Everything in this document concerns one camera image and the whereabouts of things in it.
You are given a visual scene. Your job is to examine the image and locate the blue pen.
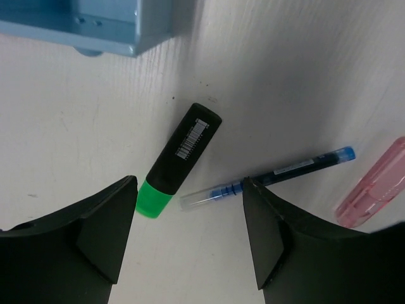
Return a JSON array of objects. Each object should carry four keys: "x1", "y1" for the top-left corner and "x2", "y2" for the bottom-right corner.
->
[{"x1": 180, "y1": 146, "x2": 356, "y2": 211}]

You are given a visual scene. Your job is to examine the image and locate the light blue container bin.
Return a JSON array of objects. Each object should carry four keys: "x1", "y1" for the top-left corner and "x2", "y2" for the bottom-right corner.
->
[{"x1": 1, "y1": 0, "x2": 173, "y2": 58}]

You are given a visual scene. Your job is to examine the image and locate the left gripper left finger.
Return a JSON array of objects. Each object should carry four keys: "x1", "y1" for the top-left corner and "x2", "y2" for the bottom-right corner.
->
[{"x1": 1, "y1": 175, "x2": 137, "y2": 303}]

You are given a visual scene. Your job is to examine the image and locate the green highlighter marker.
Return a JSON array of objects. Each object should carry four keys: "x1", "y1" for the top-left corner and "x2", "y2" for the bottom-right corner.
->
[{"x1": 135, "y1": 103, "x2": 222, "y2": 219}]

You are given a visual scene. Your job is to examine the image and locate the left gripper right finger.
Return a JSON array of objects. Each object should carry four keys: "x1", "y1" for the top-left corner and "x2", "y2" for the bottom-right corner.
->
[{"x1": 243, "y1": 179, "x2": 404, "y2": 303}]

